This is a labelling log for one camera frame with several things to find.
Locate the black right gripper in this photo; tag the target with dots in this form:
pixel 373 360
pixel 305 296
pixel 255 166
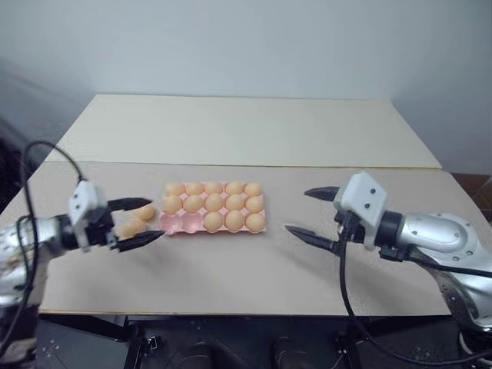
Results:
pixel 349 227

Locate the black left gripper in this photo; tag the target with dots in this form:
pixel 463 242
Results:
pixel 99 230

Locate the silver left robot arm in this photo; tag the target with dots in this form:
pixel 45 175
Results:
pixel 40 230

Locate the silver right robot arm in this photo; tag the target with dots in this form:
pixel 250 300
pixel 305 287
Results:
pixel 434 230

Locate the tan egg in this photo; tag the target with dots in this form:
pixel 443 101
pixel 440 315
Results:
pixel 193 203
pixel 214 202
pixel 146 212
pixel 131 228
pixel 254 203
pixel 235 188
pixel 213 221
pixel 253 189
pixel 234 220
pixel 172 203
pixel 194 188
pixel 254 222
pixel 235 202
pixel 174 188
pixel 213 187

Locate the pink egg tray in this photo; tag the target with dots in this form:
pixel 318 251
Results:
pixel 180 225

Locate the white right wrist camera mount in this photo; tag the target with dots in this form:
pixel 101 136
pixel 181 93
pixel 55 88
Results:
pixel 363 200

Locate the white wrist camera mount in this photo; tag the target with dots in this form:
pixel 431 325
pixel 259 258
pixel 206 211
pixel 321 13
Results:
pixel 363 200
pixel 82 200

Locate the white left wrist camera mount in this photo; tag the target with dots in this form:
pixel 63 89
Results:
pixel 82 200

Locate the black table frame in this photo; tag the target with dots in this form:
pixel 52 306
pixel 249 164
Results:
pixel 96 330

